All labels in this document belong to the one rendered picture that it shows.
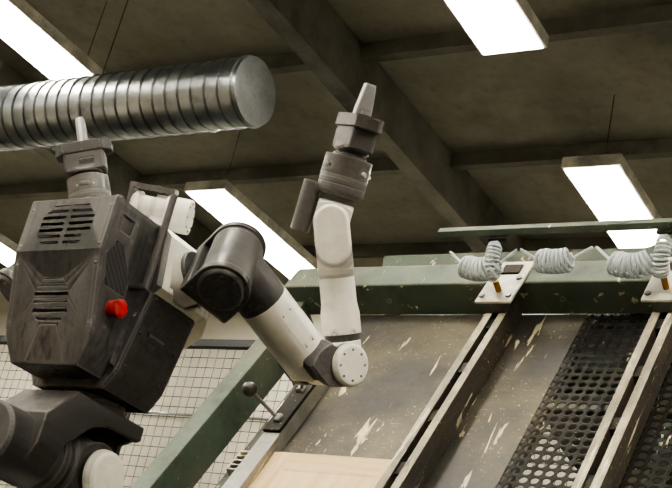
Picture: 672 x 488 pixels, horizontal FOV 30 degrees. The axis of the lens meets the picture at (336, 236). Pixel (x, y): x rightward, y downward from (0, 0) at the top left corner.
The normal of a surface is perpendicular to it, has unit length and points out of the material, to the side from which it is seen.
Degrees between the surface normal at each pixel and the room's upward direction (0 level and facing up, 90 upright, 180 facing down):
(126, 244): 90
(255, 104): 90
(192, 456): 90
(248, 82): 90
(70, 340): 105
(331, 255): 114
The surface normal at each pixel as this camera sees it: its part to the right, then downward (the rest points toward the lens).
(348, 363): 0.61, -0.06
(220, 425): 0.84, -0.04
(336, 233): 0.00, 0.00
